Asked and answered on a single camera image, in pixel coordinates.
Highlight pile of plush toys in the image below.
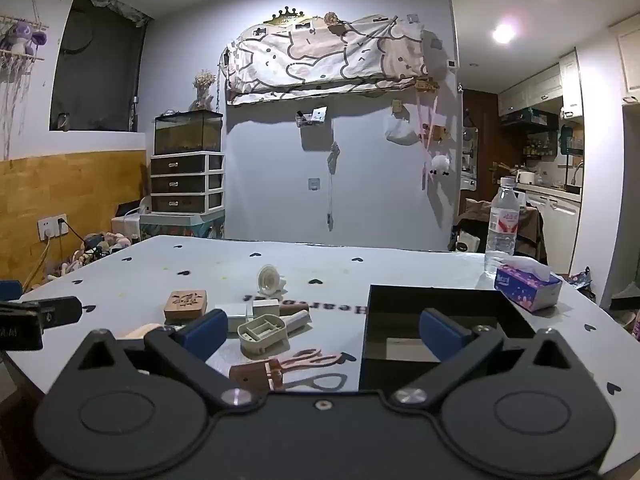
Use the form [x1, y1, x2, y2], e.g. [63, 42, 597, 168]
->
[59, 231, 134, 277]

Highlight beige compartment tray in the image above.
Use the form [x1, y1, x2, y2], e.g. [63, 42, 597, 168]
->
[236, 313, 292, 359]

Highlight colourful printed bag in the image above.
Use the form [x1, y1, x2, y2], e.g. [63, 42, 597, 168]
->
[569, 267, 597, 302]

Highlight glass fish tank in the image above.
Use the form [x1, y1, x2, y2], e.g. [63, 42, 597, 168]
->
[152, 109, 224, 156]

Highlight white wall socket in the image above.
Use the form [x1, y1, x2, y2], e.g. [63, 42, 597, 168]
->
[37, 213, 70, 241]

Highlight carved wooden block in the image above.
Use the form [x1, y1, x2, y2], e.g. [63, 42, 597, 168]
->
[164, 289, 208, 324]

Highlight macrame wall hanging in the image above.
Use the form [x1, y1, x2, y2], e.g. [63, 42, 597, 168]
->
[0, 14, 51, 158]

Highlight dark window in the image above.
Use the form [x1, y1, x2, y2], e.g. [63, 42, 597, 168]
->
[49, 0, 152, 133]

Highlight ceiling light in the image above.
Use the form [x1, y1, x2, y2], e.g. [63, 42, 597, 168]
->
[491, 22, 517, 46]

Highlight gold crown ornament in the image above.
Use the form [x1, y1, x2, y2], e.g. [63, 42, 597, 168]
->
[264, 6, 312, 26]

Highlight printed wall cloth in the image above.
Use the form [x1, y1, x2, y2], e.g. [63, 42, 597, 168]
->
[222, 14, 431, 106]

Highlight pink scissors with brown sheath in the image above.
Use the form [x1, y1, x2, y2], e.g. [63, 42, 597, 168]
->
[229, 347, 346, 395]

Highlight white drawer cabinet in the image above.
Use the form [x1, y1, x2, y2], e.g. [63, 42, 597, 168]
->
[150, 151, 226, 214]

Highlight white hanging bag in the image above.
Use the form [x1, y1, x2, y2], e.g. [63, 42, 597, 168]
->
[384, 117, 419, 146]

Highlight clear water bottle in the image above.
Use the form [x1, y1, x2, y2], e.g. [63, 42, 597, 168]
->
[483, 176, 521, 276]

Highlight white round cap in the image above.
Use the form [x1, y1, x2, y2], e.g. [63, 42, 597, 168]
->
[257, 264, 287, 297]

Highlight white plastic tube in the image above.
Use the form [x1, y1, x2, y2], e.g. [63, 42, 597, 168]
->
[277, 309, 312, 333]

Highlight white kitchen base cabinet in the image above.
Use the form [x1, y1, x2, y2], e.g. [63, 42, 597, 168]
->
[515, 184, 584, 276]

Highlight chair with brown jacket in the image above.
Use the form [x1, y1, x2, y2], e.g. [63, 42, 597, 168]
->
[454, 199, 545, 262]

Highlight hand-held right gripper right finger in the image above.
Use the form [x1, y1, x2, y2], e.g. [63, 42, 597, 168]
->
[389, 308, 597, 412]

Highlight wooden paddle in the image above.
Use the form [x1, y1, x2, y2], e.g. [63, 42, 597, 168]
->
[117, 324, 168, 342]

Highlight brown wooden door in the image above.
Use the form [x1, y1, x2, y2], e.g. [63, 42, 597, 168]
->
[462, 89, 502, 207]

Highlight white rectangular box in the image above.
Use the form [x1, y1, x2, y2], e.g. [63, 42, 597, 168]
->
[215, 299, 282, 334]

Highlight black cardboard box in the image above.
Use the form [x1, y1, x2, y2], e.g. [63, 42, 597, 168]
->
[359, 284, 537, 394]

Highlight clear wall holder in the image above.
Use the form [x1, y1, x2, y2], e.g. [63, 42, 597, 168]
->
[295, 106, 329, 129]

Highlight white kitchen wall cabinet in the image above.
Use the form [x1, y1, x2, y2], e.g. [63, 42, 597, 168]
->
[497, 49, 585, 117]

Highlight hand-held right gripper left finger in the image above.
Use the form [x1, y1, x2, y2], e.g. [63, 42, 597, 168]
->
[50, 308, 268, 414]

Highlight hanging white cable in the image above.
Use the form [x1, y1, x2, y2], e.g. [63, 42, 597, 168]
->
[326, 142, 342, 227]

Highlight dried flower vase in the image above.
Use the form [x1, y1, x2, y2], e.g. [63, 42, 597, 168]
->
[192, 69, 219, 111]

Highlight purple plush toy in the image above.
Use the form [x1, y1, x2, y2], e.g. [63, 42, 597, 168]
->
[0, 17, 49, 57]

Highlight purple tissue box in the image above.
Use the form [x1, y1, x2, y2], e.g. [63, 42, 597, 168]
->
[494, 256, 563, 314]

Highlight pink hanging strap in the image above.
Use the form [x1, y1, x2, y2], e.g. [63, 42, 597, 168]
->
[419, 94, 442, 153]

